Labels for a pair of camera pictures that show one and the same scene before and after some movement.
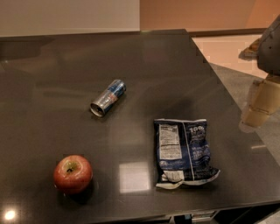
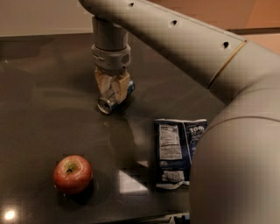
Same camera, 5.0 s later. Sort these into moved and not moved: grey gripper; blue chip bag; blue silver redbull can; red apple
Moved: grey gripper; blue silver redbull can
Not moved: blue chip bag; red apple
